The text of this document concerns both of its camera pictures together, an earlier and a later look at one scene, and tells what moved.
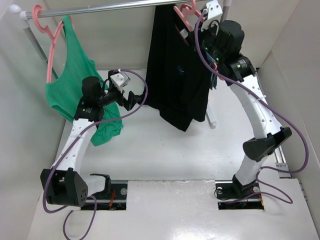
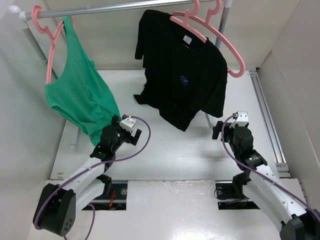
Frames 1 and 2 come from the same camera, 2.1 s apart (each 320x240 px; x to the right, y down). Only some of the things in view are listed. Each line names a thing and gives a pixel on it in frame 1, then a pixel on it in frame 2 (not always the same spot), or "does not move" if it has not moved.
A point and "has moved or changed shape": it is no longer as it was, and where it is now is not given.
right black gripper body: (207, 38) -> (228, 132)
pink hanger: (189, 15) has moved or changed shape
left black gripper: (129, 103) -> (115, 122)
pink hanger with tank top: (36, 9) does not move
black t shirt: (178, 80) has moved or changed shape
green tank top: (63, 94) does not move
